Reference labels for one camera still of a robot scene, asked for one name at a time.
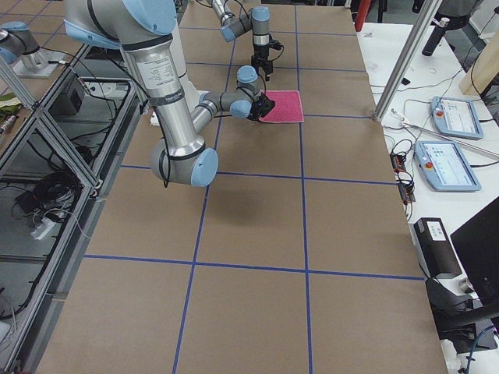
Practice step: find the upper teach pendant tablet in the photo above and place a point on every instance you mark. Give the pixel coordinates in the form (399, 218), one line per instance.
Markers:
(456, 117)

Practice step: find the aluminium side frame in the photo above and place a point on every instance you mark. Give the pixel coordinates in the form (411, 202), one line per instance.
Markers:
(58, 161)

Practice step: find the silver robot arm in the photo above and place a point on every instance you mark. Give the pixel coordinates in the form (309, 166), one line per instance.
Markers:
(256, 20)
(146, 33)

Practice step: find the aluminium frame post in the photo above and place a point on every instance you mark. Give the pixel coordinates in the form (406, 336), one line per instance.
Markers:
(416, 34)

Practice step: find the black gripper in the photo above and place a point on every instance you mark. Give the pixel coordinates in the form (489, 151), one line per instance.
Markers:
(267, 107)
(260, 51)

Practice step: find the black monitor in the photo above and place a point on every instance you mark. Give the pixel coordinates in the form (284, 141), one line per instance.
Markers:
(476, 244)

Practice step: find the black box with label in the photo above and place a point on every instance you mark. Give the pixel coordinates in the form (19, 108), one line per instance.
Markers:
(438, 255)

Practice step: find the pink towel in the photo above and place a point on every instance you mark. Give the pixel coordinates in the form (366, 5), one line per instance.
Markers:
(287, 109)

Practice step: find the lower teach pendant tablet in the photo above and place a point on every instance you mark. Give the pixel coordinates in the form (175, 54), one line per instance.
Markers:
(444, 166)

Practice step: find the white power strip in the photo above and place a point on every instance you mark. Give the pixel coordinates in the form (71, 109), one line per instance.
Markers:
(42, 229)

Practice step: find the teach pendant tablet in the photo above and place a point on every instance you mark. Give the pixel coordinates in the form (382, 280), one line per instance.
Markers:
(444, 166)
(456, 117)

